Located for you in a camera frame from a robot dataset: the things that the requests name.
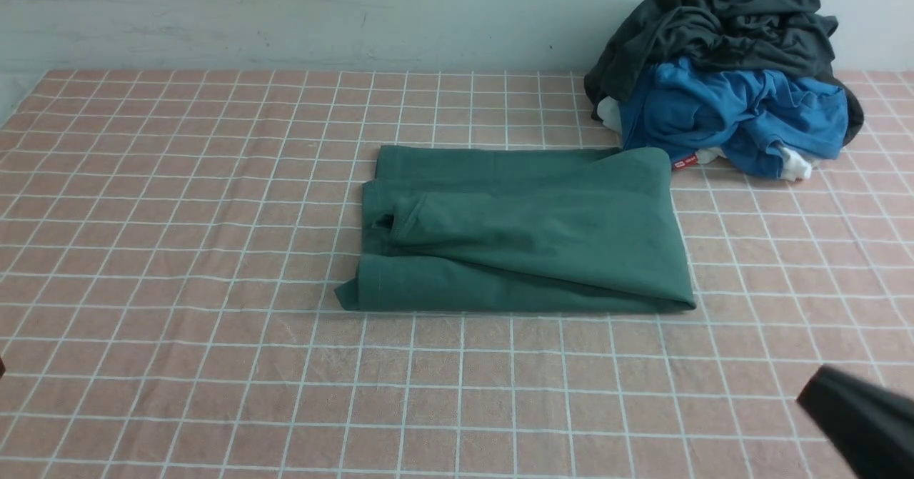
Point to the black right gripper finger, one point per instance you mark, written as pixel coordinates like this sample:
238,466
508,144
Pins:
870,427

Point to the green long-sleeved shirt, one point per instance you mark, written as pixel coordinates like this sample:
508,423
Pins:
473,230

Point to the blue crumpled garment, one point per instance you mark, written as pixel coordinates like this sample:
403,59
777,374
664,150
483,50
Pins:
748,114

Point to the dark grey crumpled garment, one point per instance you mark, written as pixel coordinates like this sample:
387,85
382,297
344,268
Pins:
790,36

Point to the pink checkered table cloth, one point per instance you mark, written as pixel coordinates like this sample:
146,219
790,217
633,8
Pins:
171,241

